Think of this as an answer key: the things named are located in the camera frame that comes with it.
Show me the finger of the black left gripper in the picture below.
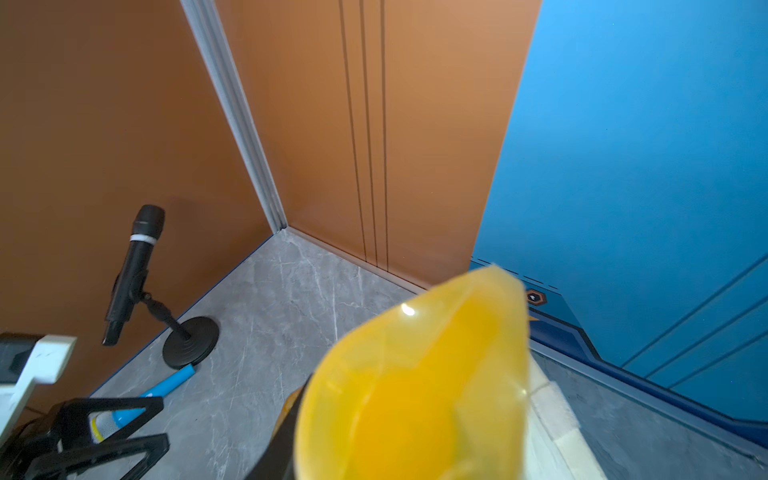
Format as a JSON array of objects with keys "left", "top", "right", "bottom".
[
  {"left": 35, "top": 397, "right": 164, "bottom": 447},
  {"left": 23, "top": 434, "right": 170, "bottom": 480}
]

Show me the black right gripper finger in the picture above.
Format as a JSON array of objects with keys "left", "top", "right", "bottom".
[{"left": 245, "top": 377, "right": 311, "bottom": 480}]

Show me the large orange dish soap bottle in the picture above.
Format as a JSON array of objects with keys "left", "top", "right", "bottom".
[{"left": 293, "top": 266, "right": 529, "bottom": 479}]

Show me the starry night canvas tote bag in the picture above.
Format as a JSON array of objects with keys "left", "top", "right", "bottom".
[{"left": 522, "top": 359, "right": 606, "bottom": 480}]

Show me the blue pen on table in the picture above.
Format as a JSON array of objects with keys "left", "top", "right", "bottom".
[{"left": 89, "top": 365, "right": 195, "bottom": 443}]

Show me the black microphone on stand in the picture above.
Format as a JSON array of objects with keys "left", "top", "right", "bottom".
[{"left": 102, "top": 204, "right": 220, "bottom": 370}]

